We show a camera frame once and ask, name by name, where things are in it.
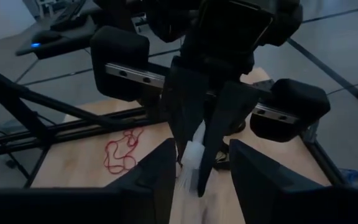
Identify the red rubber bands bunch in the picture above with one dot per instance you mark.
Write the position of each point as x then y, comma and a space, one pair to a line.
132, 140

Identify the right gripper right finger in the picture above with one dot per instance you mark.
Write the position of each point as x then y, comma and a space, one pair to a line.
256, 186

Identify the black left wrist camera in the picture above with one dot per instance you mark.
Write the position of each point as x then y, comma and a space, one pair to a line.
232, 25

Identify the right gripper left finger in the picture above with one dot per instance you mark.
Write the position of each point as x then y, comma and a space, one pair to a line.
148, 189

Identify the black computer mouse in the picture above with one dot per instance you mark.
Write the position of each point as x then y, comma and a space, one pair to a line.
47, 37

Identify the black desk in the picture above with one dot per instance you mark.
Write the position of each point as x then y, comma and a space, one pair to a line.
67, 40

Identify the black keyboard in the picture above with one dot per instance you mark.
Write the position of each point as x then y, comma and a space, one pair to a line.
70, 15

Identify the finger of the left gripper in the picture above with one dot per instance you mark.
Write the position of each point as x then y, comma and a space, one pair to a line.
185, 102
225, 124

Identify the clear plastic zip bag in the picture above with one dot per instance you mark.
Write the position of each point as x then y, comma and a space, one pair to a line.
194, 155

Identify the wide black rubber bands bunch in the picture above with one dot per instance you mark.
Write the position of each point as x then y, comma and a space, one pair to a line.
221, 160

